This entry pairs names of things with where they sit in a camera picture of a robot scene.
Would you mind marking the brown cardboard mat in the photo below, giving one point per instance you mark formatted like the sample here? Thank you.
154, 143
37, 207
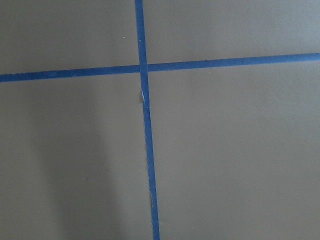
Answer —
159, 119

